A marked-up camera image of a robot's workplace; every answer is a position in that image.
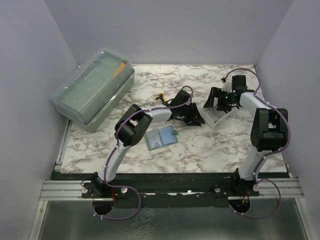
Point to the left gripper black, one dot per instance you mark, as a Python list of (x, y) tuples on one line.
[(194, 118)]

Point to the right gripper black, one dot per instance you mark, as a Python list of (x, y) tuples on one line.
[(215, 92)]

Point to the white plastic card tray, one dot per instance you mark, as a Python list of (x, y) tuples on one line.
[(213, 116)]

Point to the green card holder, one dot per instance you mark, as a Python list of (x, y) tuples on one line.
[(168, 137)]

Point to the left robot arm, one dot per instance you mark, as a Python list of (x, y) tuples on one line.
[(133, 125)]

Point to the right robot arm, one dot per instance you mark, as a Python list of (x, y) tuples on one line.
[(269, 133)]

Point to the clear plastic storage box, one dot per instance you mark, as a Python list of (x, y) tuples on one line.
[(89, 95)]

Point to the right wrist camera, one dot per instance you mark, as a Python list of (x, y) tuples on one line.
[(227, 85)]

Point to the yellow handled hex key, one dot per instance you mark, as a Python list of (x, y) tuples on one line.
[(160, 96)]

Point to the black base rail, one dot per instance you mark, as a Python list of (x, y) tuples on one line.
[(167, 190)]

